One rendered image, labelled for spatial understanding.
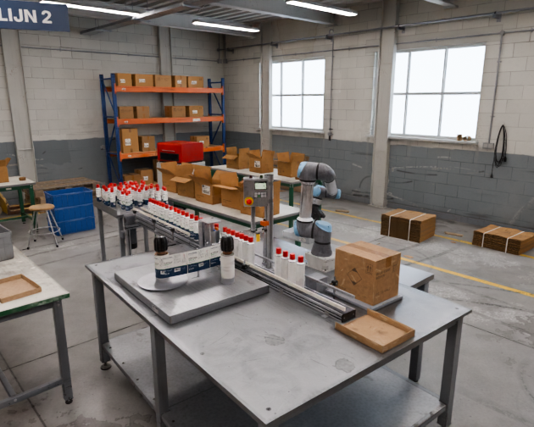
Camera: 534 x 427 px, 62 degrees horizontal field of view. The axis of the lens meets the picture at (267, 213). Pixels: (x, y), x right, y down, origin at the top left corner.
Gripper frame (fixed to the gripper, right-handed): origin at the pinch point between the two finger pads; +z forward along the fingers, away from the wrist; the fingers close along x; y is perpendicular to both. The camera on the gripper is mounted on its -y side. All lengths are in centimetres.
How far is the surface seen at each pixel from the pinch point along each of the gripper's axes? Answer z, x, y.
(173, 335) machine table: 59, 140, -53
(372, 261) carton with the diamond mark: 3, 51, -96
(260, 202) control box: -14, 67, -10
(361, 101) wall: -229, -412, 330
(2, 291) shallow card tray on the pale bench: 77, 192, 69
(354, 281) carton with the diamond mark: 18, 46, -84
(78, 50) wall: -213, -9, 742
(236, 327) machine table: 51, 111, -66
